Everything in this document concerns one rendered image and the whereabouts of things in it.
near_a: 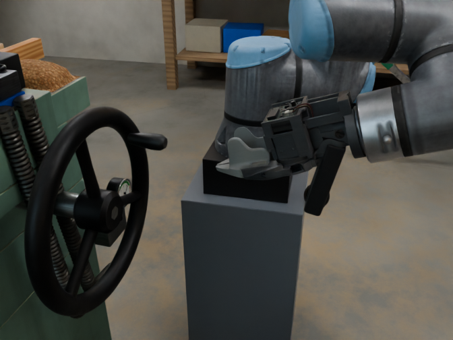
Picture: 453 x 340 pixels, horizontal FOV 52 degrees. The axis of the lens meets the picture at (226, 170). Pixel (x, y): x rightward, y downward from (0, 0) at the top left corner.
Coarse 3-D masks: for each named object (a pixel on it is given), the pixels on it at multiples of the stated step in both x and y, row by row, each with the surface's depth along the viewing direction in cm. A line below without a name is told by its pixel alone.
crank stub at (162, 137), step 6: (132, 138) 68; (138, 138) 67; (144, 138) 67; (150, 138) 67; (156, 138) 66; (162, 138) 67; (138, 144) 68; (144, 144) 67; (150, 144) 67; (156, 144) 66; (162, 144) 67
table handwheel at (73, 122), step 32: (64, 128) 55; (96, 128) 59; (128, 128) 68; (64, 160) 53; (32, 192) 51; (64, 192) 66; (96, 192) 62; (32, 224) 51; (96, 224) 62; (128, 224) 76; (32, 256) 52; (128, 256) 74; (96, 288) 67
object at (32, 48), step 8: (32, 40) 96; (40, 40) 98; (8, 48) 91; (16, 48) 91; (24, 48) 93; (32, 48) 96; (40, 48) 98; (24, 56) 94; (32, 56) 96; (40, 56) 98
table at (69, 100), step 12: (72, 84) 85; (84, 84) 88; (60, 96) 81; (72, 96) 85; (84, 96) 89; (60, 108) 82; (72, 108) 85; (84, 108) 89; (60, 120) 82; (36, 168) 63; (12, 192) 59; (0, 204) 57; (12, 204) 59; (0, 216) 58
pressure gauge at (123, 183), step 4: (112, 180) 95; (116, 180) 95; (120, 180) 95; (124, 180) 96; (128, 180) 97; (108, 184) 95; (112, 184) 95; (116, 184) 95; (120, 184) 94; (124, 184) 96; (128, 184) 98; (108, 188) 94; (112, 188) 94; (116, 188) 94; (120, 188) 95; (124, 188) 97; (128, 188) 98; (120, 192) 95; (128, 192) 99
